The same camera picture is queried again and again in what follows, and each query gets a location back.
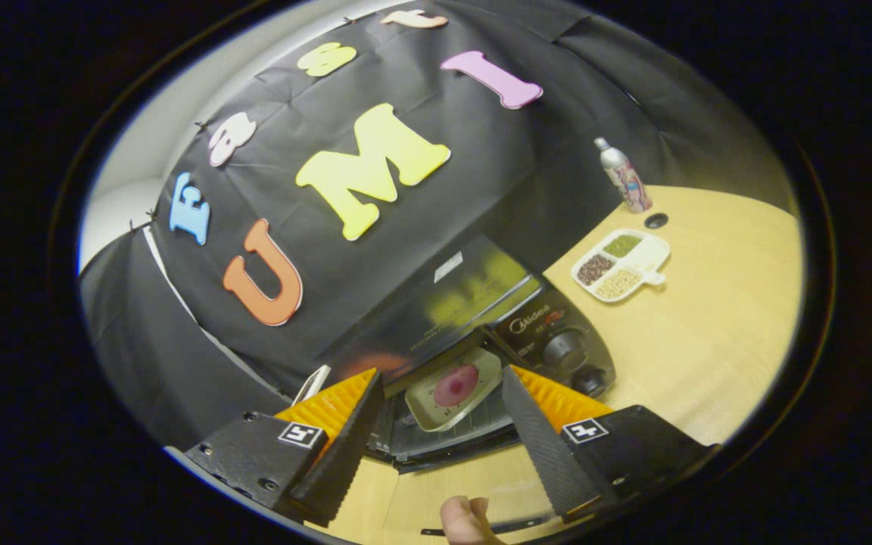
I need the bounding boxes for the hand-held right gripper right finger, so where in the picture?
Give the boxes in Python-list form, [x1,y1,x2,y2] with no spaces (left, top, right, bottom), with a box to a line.
[500,365,718,523]

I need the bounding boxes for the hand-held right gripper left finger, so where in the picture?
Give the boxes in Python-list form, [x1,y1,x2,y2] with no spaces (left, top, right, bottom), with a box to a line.
[183,368,386,528]

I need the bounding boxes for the white square plate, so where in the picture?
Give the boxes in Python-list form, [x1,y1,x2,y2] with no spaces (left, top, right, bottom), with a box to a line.
[404,348,503,433]

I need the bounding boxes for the pink ham slice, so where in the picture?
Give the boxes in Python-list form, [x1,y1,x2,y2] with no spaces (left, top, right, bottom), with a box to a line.
[434,365,480,408]

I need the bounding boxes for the black electric oven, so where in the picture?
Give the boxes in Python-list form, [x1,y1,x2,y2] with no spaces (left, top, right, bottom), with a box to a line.
[330,233,617,538]

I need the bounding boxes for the white rimmed object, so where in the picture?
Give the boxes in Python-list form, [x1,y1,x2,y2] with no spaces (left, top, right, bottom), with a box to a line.
[292,365,332,406]

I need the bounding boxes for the yellow soybeans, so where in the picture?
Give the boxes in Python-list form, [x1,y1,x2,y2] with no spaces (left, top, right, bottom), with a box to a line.
[595,269,643,300]

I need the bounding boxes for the dark red beans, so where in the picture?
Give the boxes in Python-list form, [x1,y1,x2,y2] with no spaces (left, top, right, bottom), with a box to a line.
[577,254,617,286]

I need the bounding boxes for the white divided tray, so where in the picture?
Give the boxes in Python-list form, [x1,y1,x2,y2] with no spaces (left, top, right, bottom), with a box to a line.
[571,229,671,304]

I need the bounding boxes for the silver patterned spray bottle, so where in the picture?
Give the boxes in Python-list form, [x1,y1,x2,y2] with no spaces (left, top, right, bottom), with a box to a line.
[593,136,653,214]

